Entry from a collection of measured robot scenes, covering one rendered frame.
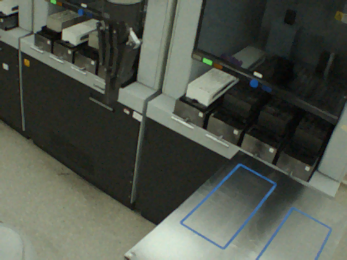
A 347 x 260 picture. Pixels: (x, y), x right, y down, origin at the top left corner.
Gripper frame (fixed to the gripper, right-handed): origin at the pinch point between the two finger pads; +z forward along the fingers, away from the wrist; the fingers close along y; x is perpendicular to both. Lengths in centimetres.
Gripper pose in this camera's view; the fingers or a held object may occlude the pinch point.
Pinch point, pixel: (112, 86)
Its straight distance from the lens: 89.8
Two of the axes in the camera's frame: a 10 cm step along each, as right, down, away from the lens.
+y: 6.9, 5.1, -5.2
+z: -1.5, 8.0, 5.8
